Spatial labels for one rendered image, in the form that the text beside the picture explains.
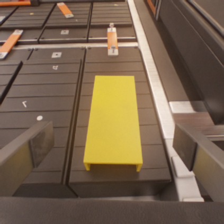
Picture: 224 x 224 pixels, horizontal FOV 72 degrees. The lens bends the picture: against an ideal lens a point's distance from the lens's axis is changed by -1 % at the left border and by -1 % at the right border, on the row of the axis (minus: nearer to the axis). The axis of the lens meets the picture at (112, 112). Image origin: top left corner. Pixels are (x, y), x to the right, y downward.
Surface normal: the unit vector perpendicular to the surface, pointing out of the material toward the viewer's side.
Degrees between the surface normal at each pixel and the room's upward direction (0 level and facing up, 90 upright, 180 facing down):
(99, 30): 0
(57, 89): 0
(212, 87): 90
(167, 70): 0
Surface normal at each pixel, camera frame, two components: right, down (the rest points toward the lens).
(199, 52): -1.00, 0.03
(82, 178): 0.00, -0.62
